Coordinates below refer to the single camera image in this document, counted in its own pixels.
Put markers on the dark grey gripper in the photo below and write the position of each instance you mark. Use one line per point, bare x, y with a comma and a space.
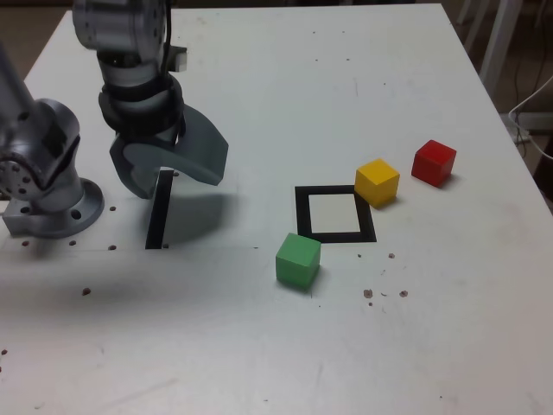
147, 140

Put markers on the green cube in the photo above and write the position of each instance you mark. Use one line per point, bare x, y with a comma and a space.
298, 261

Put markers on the yellow cube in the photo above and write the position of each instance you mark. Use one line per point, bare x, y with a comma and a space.
376, 183

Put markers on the red cube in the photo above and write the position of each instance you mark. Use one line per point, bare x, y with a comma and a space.
432, 164

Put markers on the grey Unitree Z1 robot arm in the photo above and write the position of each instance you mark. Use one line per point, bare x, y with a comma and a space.
43, 129

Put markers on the black tape square outline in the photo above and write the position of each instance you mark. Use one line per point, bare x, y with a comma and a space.
303, 216

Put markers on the black tape strip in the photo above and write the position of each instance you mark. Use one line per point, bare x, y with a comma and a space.
157, 216

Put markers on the white furniture leg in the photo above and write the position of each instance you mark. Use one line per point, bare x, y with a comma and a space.
477, 19
497, 39

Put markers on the white camera box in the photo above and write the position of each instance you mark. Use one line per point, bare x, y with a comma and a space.
179, 60

